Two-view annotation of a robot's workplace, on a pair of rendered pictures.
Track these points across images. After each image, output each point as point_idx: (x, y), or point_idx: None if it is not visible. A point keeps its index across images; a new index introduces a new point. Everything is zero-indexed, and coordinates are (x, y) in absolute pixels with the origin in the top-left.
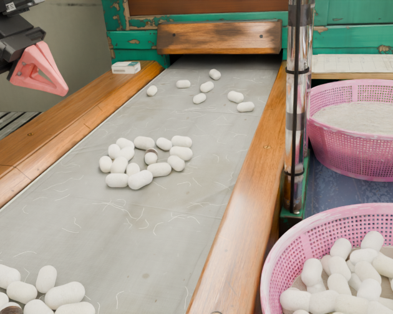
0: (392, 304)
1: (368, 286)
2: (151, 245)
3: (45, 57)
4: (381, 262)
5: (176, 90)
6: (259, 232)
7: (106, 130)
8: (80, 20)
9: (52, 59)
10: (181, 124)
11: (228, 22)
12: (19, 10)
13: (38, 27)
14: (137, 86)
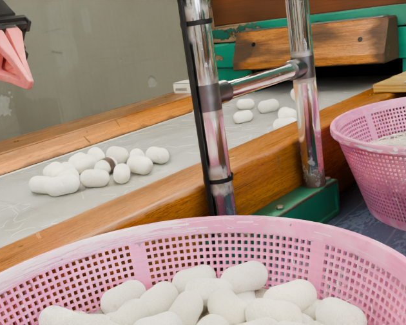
0: None
1: (149, 317)
2: None
3: (13, 44)
4: (212, 296)
5: (234, 111)
6: (83, 233)
7: (106, 146)
8: None
9: (21, 47)
10: (190, 142)
11: (319, 24)
12: None
13: (23, 15)
14: (191, 107)
